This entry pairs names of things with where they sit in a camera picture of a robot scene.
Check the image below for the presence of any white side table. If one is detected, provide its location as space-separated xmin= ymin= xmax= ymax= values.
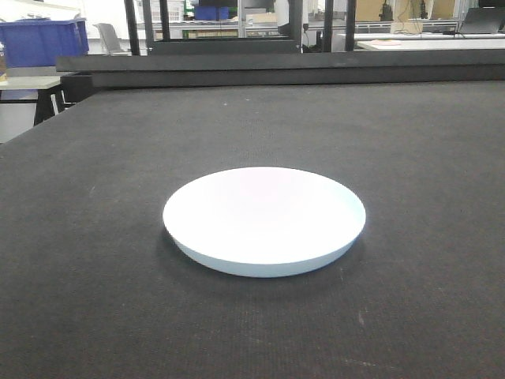
xmin=1 ymin=76 xmax=61 ymax=103

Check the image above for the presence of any black table edge rail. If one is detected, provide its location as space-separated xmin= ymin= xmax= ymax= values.
xmin=56 ymin=49 xmax=504 ymax=88

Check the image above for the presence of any white background workbench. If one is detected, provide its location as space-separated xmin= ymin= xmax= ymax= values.
xmin=354 ymin=32 xmax=504 ymax=51

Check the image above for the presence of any black metal frame rack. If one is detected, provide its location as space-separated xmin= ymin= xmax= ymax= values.
xmin=123 ymin=0 xmax=358 ymax=56

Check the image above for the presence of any pale blue round tray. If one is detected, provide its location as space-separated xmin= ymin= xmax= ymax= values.
xmin=163 ymin=167 xmax=366 ymax=278

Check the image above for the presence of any pink flat object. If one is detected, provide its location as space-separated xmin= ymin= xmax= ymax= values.
xmin=371 ymin=39 xmax=402 ymax=46

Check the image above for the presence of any grey chair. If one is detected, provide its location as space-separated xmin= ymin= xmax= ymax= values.
xmin=94 ymin=23 xmax=130 ymax=56

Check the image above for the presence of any large blue plastic crate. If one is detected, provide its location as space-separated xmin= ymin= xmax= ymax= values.
xmin=1 ymin=18 xmax=88 ymax=68

